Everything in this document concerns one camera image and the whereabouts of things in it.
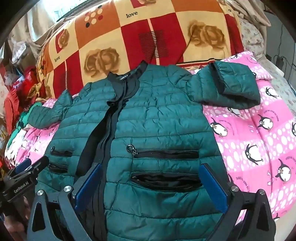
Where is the white pillows stack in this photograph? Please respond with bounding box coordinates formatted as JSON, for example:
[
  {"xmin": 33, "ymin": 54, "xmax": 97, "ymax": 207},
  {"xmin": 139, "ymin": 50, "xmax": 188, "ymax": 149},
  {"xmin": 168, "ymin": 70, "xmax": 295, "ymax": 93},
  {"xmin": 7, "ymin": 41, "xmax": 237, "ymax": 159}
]
[{"xmin": 231, "ymin": 0, "xmax": 278, "ymax": 61}]

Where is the red clothes pile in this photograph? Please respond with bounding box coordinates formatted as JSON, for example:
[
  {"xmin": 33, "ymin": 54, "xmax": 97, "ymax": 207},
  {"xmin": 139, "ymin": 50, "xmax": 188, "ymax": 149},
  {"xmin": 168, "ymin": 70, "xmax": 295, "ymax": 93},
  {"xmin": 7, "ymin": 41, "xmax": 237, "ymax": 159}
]
[{"xmin": 5, "ymin": 66, "xmax": 47, "ymax": 135}]

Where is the beige cloth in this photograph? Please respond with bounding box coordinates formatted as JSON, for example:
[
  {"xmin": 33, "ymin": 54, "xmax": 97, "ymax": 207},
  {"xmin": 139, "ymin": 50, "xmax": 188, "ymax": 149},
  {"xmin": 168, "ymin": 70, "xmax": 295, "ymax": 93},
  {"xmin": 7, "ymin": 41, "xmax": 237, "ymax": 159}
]
[{"xmin": 9, "ymin": 0, "xmax": 77, "ymax": 49}]

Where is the pink penguin print blanket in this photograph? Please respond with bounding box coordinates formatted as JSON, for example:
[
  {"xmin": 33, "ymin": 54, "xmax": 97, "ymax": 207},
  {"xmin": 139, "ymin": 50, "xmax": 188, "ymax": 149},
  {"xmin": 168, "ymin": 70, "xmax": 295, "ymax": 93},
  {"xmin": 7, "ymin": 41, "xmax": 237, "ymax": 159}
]
[{"xmin": 7, "ymin": 51, "xmax": 296, "ymax": 223}]

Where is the black cable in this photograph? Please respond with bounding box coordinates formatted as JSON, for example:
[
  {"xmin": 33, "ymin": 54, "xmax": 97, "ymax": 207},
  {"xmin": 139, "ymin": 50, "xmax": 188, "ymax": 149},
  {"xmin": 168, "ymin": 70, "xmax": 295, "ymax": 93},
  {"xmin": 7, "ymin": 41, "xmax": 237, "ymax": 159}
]
[{"xmin": 279, "ymin": 23, "xmax": 287, "ymax": 58}]

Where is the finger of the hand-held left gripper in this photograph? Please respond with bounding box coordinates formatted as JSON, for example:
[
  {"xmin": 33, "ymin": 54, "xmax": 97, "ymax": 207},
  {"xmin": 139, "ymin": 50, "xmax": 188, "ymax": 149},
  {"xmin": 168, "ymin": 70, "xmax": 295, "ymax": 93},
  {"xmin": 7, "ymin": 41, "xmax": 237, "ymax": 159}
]
[
  {"xmin": 28, "ymin": 156, "xmax": 50, "ymax": 174},
  {"xmin": 14, "ymin": 158, "xmax": 32, "ymax": 175}
]

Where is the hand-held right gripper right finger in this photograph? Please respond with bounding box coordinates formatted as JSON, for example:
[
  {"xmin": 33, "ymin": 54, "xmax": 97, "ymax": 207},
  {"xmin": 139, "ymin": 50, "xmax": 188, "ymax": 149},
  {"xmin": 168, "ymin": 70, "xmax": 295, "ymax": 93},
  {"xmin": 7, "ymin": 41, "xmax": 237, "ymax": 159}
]
[{"xmin": 200, "ymin": 162, "xmax": 277, "ymax": 241}]

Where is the bright green cloth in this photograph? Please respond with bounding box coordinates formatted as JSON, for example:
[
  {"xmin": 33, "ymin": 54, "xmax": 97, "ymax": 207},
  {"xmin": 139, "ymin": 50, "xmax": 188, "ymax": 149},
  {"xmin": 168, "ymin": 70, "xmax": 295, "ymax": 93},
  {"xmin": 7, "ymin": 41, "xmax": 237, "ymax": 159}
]
[{"xmin": 7, "ymin": 102, "xmax": 44, "ymax": 149}]

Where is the red orange rose checkered blanket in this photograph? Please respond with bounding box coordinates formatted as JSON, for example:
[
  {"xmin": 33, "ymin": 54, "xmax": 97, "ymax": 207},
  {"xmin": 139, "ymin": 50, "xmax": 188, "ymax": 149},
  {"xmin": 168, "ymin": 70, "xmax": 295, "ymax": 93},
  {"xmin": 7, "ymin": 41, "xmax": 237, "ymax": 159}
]
[{"xmin": 37, "ymin": 0, "xmax": 245, "ymax": 99}]

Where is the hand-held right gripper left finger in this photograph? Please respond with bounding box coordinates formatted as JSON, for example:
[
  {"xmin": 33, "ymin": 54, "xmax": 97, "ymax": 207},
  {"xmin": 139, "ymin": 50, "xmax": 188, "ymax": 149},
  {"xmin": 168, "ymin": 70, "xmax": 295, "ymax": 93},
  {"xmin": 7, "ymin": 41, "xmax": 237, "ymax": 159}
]
[{"xmin": 27, "ymin": 163, "xmax": 103, "ymax": 241}]

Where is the dark green quilted jacket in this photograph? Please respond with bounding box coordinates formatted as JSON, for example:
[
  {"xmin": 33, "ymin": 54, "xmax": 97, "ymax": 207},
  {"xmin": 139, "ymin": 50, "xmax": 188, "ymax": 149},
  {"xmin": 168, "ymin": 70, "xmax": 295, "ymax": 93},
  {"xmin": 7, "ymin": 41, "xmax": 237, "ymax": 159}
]
[{"xmin": 27, "ymin": 61, "xmax": 262, "ymax": 241}]

